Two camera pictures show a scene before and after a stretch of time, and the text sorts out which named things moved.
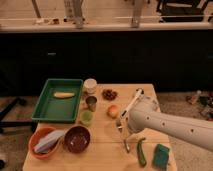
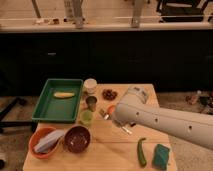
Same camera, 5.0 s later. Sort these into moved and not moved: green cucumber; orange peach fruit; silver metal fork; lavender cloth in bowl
Moved: silver metal fork
Not moved: green cucumber; orange peach fruit; lavender cloth in bowl
